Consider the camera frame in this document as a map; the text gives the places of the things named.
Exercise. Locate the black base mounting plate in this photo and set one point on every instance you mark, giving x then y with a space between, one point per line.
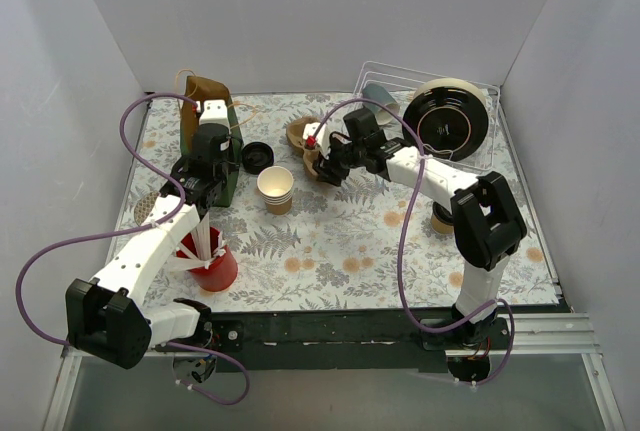
343 340

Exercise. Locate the stack of kraft paper cups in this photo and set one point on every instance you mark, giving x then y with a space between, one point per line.
275 185

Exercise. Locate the single kraft paper cup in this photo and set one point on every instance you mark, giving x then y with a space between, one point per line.
441 220

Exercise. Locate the grey ceramic mug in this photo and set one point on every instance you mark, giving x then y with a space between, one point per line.
380 102

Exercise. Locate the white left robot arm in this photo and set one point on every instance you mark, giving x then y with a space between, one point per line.
104 315

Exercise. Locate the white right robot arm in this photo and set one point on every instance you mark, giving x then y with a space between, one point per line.
487 223

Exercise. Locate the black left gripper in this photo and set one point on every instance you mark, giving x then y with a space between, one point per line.
210 140

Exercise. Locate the floral table mat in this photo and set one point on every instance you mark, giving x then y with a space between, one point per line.
366 244

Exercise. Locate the aluminium frame rail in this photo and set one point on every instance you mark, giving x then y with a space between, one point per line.
74 373

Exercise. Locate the white wire dish rack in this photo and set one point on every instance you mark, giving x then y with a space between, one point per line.
401 83

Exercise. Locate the brown and green paper bag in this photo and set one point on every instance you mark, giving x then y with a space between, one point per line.
198 89

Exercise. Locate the brown cardboard cup carrier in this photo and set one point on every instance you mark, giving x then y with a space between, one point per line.
320 162

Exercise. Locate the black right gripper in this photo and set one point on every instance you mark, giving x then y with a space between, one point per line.
333 160

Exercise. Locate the small patterned bowl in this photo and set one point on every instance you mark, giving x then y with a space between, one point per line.
143 207

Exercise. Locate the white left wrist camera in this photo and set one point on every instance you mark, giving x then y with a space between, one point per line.
213 117

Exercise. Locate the red cup with napkins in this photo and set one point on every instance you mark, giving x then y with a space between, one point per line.
205 255

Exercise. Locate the black plate with cream rim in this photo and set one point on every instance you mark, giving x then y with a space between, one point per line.
450 116

